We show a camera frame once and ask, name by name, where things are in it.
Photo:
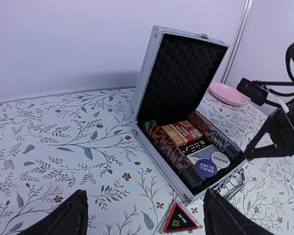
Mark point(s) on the right aluminium frame post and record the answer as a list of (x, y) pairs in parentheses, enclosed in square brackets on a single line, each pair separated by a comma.
[(236, 41)]

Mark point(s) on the floral table cloth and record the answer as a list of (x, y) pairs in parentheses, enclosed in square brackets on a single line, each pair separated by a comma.
[(52, 146)]

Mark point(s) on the aluminium poker case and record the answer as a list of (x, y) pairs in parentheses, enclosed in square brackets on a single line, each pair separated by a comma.
[(176, 72)]

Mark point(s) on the poker chip row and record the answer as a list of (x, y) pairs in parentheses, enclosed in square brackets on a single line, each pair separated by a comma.
[(215, 136), (173, 155)]

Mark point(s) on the triangular all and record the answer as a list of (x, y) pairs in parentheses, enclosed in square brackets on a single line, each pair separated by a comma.
[(179, 220)]

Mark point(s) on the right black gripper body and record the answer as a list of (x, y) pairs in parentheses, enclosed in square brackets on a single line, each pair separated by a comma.
[(285, 119)]

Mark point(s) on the white dealer chip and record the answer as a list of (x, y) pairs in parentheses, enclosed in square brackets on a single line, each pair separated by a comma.
[(220, 160)]

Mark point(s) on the red playing card deck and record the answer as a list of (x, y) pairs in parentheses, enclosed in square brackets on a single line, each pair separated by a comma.
[(183, 133)]

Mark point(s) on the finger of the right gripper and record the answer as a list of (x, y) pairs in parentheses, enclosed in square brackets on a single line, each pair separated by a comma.
[(267, 128), (269, 151)]

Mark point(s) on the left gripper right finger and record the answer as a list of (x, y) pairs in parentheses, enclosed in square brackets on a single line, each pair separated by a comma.
[(222, 218)]

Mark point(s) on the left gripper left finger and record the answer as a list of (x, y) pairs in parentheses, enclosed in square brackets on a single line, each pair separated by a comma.
[(69, 218)]

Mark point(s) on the left poker chip row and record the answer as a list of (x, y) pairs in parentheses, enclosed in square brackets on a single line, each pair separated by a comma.
[(173, 155)]

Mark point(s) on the right poker chip row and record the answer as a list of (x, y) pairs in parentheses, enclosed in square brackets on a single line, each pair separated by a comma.
[(215, 136)]

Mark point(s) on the blue small blind chip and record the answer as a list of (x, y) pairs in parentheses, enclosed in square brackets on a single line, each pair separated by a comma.
[(207, 168)]

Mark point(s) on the blue playing card deck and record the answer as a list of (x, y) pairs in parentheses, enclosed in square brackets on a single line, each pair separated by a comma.
[(204, 153)]

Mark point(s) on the pink plate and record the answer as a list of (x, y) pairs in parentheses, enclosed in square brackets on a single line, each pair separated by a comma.
[(227, 94)]

